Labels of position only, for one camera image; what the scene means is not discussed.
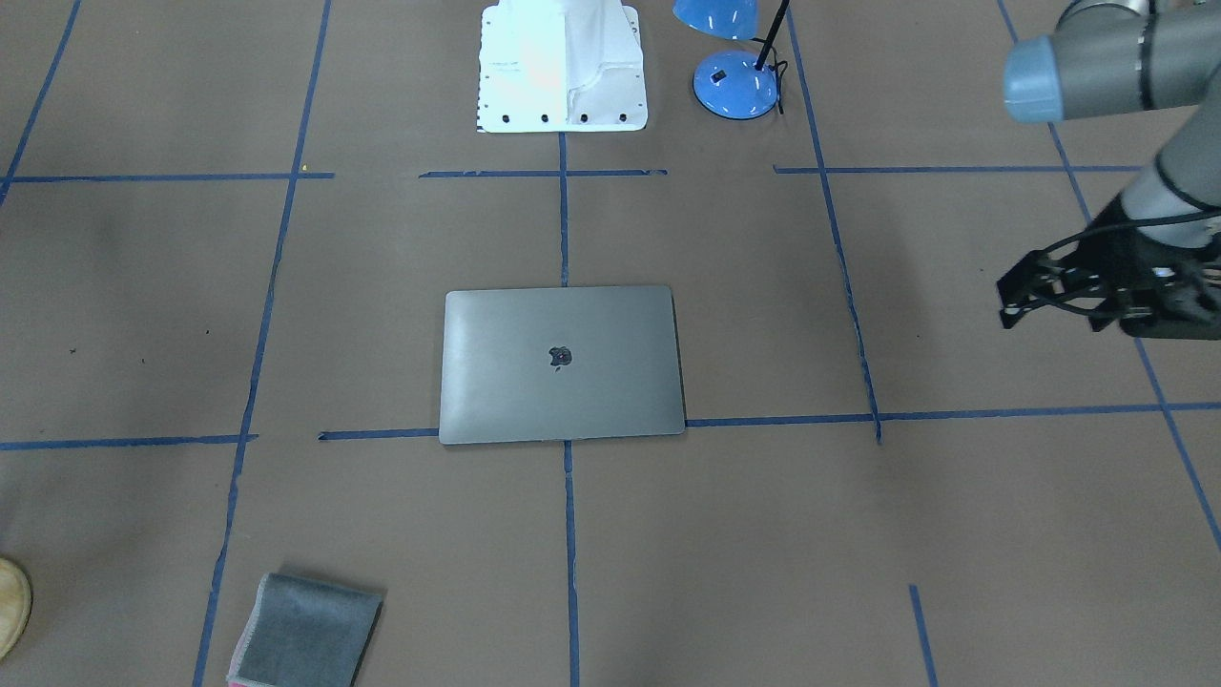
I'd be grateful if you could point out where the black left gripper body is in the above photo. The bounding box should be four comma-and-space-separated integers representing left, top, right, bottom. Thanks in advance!
1073, 196, 1219, 290

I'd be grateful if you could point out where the silver grey laptop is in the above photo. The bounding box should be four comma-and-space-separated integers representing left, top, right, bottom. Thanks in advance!
440, 286, 687, 447

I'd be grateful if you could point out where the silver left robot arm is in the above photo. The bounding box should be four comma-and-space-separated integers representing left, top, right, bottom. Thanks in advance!
996, 1, 1220, 340

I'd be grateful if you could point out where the blue desk lamp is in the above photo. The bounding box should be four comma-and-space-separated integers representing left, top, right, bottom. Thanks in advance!
672, 1, 791, 121

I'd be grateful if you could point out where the grey folded cloth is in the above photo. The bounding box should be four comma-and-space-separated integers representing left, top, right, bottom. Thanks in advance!
225, 574, 383, 686

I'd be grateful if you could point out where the wooden mug tree stand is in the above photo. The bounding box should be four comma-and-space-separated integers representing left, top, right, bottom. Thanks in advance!
1, 556, 33, 660

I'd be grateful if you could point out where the white camera mast with base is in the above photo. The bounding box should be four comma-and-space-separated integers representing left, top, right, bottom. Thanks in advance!
476, 1, 650, 135

